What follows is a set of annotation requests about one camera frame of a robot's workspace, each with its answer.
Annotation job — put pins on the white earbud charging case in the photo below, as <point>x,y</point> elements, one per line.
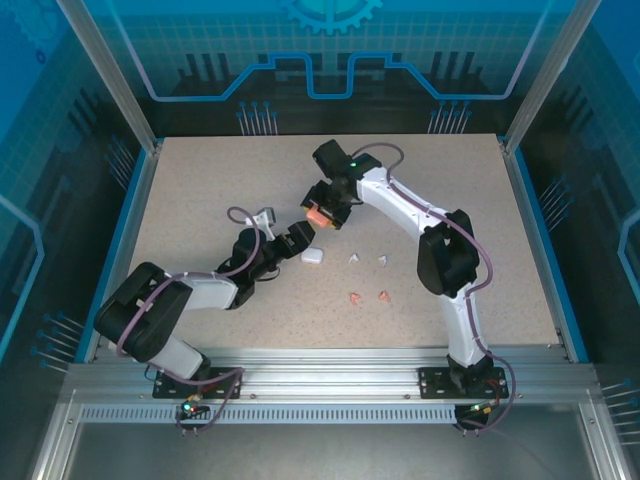
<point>312,255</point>

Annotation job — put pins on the pink earbud charging case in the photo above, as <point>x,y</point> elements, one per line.
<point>317,215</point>

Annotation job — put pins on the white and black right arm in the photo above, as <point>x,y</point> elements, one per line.
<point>395,197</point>

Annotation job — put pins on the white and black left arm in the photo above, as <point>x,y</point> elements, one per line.
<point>205,292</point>

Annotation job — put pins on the small LED connector board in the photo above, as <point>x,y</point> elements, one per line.
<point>481,408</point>
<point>192,407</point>

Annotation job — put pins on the blue table edge strip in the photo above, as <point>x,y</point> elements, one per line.
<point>536,210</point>

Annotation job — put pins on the grey metal lower panel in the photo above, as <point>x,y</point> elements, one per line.
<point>325,455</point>

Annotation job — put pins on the aluminium side rail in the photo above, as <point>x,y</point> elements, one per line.
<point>524,210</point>
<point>140,210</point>

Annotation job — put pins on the wide aluminium frame rail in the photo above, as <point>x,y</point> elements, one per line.
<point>325,370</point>

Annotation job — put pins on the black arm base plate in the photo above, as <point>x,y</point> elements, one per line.
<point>435,382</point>
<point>165,387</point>

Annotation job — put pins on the aluminium frame post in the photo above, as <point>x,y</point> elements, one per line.
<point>115,80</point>
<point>547,80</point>

